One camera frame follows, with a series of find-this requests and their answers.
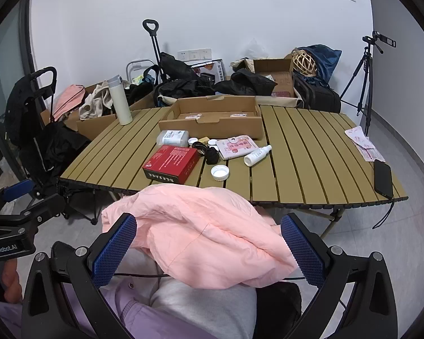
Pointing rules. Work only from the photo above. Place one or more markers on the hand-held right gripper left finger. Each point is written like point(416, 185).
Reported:
point(115, 250)

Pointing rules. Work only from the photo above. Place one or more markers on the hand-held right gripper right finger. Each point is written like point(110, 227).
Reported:
point(302, 254)

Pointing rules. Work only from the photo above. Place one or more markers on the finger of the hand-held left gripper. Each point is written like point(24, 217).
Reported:
point(44, 207)
point(17, 188)

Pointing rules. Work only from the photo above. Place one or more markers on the red cardboard box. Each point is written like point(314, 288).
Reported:
point(171, 164)

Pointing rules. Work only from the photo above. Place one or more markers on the white spray bottle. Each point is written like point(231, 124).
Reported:
point(256, 156)

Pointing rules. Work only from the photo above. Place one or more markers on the small white medicine box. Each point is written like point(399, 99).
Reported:
point(173, 137)

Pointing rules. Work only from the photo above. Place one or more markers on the shallow cardboard tray box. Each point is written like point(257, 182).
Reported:
point(212, 126)

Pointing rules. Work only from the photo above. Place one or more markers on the person's left hand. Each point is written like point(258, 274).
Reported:
point(11, 279)

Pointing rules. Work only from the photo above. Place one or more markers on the black stroller cart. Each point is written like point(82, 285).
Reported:
point(53, 144)

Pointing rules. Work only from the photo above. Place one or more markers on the person's purple jacket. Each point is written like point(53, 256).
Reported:
point(127, 310)

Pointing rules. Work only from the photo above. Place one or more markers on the pink jacket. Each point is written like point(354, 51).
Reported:
point(198, 233)

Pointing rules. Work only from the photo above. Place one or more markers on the large cardboard box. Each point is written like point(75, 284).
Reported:
point(92, 125)

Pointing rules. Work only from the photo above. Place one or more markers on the pink bag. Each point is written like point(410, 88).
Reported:
point(69, 99)

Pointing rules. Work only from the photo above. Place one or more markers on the person's grey trousers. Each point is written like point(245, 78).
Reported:
point(205, 310)

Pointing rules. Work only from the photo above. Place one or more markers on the black smartphone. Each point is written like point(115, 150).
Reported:
point(383, 178)

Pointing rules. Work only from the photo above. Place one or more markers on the beige cloth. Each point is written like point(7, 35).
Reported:
point(95, 102)

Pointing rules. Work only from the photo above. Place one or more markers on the large white bottle cap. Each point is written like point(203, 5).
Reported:
point(219, 172)

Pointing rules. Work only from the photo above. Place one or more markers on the pink printed pouch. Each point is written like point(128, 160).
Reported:
point(235, 147)

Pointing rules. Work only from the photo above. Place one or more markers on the pink printed papers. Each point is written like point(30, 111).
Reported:
point(364, 143)

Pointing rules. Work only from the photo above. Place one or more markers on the white thermos bottle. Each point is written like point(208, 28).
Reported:
point(120, 100)

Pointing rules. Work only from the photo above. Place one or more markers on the small white cap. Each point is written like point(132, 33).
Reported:
point(212, 143)
point(192, 142)

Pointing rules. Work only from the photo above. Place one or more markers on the small black object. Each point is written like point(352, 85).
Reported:
point(211, 156)

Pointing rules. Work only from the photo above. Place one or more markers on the white packet with pink label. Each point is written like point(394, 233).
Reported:
point(238, 114)
point(189, 115)

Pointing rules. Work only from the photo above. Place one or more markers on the black suitcase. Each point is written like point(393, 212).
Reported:
point(319, 97)

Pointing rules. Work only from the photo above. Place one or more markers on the white metal rack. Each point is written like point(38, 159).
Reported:
point(136, 63)

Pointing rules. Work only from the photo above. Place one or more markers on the black jacket pile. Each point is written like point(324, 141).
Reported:
point(180, 84)

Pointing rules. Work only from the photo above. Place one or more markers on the open cardboard box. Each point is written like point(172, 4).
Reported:
point(275, 74)

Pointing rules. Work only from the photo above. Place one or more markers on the black tripod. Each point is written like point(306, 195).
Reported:
point(364, 77)

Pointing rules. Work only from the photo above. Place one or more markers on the woven bamboo basket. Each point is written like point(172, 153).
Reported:
point(304, 63)

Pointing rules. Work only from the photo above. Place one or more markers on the dark blue bag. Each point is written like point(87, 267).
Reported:
point(327, 58)

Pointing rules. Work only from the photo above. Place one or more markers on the beige tote bag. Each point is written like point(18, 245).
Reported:
point(239, 65)

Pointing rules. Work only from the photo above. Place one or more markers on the white plastic bag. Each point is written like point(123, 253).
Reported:
point(256, 50)

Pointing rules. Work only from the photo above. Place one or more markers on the phone holder on tripod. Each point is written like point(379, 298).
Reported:
point(378, 39)

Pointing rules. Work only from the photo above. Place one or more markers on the glass door with dark frame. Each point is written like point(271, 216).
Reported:
point(7, 77)

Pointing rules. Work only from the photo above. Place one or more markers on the white wall outlet strip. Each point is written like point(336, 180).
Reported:
point(194, 54)

